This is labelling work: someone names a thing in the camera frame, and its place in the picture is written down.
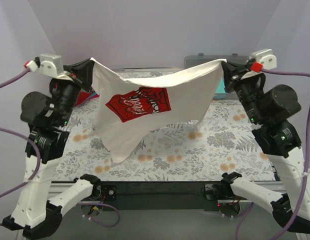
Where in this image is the white Coca-Cola t-shirt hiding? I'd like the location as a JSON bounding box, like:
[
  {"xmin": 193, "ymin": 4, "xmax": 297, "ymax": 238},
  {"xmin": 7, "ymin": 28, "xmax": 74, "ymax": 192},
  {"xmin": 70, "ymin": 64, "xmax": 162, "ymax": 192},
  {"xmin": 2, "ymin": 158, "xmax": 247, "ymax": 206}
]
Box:
[{"xmin": 92, "ymin": 59, "xmax": 223, "ymax": 163}]

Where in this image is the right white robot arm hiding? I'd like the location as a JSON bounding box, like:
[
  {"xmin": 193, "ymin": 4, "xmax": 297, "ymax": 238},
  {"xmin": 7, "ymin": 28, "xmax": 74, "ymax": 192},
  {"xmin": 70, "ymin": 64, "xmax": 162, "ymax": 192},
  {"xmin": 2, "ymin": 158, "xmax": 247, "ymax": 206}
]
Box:
[{"xmin": 220, "ymin": 59, "xmax": 310, "ymax": 234}]

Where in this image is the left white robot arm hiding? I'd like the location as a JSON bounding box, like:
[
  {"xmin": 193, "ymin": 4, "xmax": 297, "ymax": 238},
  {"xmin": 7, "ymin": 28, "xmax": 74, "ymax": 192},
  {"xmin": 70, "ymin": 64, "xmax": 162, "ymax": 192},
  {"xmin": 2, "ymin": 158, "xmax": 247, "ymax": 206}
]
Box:
[{"xmin": 1, "ymin": 54, "xmax": 102, "ymax": 240}]

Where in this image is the teal t-shirt in bin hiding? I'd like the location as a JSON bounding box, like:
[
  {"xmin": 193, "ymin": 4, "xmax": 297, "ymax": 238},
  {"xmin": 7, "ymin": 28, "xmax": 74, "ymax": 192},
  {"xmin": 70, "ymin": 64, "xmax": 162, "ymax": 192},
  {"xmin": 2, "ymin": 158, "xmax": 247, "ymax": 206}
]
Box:
[{"xmin": 215, "ymin": 78, "xmax": 226, "ymax": 94}]

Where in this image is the clear plastic bin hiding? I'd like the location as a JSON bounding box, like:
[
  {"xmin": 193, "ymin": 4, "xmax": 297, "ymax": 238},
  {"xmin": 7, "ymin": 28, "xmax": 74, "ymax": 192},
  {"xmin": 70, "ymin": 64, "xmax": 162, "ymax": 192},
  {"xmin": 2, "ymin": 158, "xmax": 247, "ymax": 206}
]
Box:
[{"xmin": 184, "ymin": 53, "xmax": 250, "ymax": 100}]

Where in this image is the folded red t-shirt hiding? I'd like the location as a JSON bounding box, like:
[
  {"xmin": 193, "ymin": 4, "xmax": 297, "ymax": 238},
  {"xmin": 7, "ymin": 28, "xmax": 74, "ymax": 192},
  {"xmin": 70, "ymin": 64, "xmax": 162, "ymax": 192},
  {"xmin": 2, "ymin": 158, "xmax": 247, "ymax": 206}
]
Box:
[{"xmin": 74, "ymin": 91, "xmax": 91, "ymax": 107}]

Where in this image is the folded pink t-shirt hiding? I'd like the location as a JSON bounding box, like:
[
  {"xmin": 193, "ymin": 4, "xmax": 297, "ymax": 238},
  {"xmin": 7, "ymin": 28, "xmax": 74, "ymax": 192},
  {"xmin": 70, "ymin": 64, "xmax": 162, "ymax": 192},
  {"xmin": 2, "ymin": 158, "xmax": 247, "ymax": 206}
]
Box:
[{"xmin": 89, "ymin": 92, "xmax": 99, "ymax": 99}]

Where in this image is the floral patterned table mat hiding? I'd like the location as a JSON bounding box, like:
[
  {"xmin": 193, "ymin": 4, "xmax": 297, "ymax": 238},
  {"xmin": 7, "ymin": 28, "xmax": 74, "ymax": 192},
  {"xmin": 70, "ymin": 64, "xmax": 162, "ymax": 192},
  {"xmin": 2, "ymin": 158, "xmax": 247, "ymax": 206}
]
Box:
[{"xmin": 53, "ymin": 96, "xmax": 276, "ymax": 181}]

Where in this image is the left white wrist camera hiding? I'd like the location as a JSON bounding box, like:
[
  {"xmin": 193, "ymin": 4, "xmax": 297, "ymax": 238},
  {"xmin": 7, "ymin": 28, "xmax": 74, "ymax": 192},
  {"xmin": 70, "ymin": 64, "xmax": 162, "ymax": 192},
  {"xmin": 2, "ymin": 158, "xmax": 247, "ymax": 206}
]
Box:
[{"xmin": 24, "ymin": 53, "xmax": 64, "ymax": 78}]

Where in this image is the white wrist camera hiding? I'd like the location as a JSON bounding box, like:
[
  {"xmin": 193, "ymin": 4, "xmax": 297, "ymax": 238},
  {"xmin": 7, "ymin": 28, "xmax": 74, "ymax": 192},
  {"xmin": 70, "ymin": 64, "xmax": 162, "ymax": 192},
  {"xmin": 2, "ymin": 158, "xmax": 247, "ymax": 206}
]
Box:
[
  {"xmin": 250, "ymin": 48, "xmax": 277, "ymax": 73},
  {"xmin": 24, "ymin": 53, "xmax": 64, "ymax": 78}
]

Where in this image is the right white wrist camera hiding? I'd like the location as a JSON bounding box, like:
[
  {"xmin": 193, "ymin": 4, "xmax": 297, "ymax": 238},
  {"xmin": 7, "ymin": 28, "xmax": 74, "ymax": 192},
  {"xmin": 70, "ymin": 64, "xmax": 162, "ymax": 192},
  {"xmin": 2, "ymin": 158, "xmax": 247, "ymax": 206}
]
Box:
[{"xmin": 250, "ymin": 48, "xmax": 277, "ymax": 73}]

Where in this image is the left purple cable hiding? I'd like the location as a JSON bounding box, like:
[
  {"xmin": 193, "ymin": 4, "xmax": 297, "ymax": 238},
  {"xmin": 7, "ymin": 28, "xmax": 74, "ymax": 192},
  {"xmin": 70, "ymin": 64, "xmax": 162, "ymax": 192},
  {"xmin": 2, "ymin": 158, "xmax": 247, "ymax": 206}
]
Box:
[{"xmin": 0, "ymin": 68, "xmax": 120, "ymax": 228}]

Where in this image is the aluminium frame rail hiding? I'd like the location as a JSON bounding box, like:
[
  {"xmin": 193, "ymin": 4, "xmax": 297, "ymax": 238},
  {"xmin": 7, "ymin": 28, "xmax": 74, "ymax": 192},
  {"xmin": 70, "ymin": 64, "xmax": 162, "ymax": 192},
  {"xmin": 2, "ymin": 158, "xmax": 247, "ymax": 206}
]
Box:
[{"xmin": 49, "ymin": 179, "xmax": 308, "ymax": 240}]

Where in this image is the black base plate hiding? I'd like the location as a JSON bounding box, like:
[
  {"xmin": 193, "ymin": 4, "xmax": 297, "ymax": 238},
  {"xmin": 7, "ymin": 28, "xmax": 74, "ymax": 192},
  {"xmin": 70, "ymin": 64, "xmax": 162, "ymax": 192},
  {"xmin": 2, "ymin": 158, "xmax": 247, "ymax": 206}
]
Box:
[{"xmin": 83, "ymin": 181, "xmax": 235, "ymax": 211}]

